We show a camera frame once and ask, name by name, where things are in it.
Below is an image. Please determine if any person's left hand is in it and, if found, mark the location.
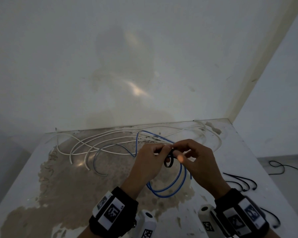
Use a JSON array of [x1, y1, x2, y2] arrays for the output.
[[121, 143, 175, 201]]

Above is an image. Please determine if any person's right hand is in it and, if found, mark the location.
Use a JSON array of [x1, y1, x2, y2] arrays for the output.
[[172, 139, 231, 200]]

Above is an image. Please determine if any clear blue-striped cable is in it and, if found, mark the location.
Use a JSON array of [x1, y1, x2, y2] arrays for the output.
[[94, 130, 175, 176]]

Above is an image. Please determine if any blue cable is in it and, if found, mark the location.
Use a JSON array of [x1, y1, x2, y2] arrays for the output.
[[146, 156, 192, 199]]

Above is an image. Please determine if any person's right forearm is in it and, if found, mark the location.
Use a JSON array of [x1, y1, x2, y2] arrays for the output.
[[263, 228, 281, 238]]

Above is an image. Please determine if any black power cord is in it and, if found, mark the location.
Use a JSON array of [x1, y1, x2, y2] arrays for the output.
[[269, 160, 298, 175]]

